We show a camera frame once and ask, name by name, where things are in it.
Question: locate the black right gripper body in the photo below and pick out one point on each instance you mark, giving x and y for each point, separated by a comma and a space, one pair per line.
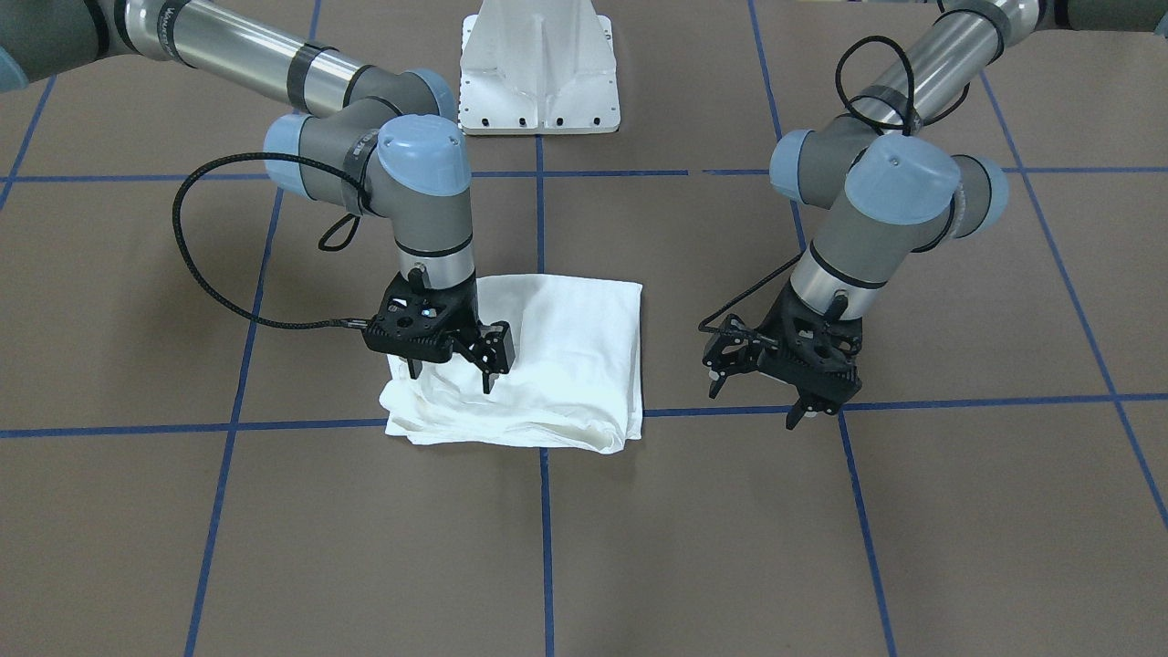
464, 321

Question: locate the white long-sleeve printed shirt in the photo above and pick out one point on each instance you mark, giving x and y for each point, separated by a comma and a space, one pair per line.
575, 381

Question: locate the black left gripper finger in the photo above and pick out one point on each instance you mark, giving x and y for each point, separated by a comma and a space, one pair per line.
802, 408
718, 382

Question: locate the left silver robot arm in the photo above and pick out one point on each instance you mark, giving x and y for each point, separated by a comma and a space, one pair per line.
889, 193

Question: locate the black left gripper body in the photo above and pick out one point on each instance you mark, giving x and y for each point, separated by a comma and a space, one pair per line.
774, 321

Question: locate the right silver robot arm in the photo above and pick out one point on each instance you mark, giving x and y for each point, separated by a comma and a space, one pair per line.
370, 141

